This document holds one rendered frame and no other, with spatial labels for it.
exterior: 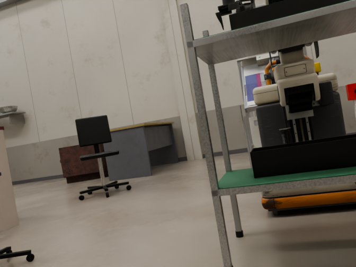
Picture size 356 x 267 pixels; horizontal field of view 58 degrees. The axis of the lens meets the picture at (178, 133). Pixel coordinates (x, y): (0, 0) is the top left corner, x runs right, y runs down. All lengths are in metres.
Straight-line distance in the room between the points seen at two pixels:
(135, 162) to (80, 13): 3.88
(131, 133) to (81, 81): 2.71
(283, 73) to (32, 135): 6.84
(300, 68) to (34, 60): 6.87
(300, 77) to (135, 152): 3.44
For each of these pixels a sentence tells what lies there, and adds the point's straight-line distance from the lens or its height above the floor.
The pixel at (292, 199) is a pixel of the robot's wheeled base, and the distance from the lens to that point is 2.01.
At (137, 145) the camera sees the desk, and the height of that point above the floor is 0.49.
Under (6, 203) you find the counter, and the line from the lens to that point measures 3.30.
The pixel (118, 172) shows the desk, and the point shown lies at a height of 0.12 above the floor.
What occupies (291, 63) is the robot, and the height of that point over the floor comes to 0.89.
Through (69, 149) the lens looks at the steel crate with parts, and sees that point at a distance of 6.07.
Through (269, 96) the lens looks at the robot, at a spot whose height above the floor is 0.73.
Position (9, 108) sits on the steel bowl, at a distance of 8.00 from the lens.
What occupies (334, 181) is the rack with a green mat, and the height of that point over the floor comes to 0.33.
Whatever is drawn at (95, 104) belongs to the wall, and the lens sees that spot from 7.19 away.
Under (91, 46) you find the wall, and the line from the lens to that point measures 7.37.
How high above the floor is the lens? 0.60
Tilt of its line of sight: level
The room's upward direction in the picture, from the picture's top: 10 degrees counter-clockwise
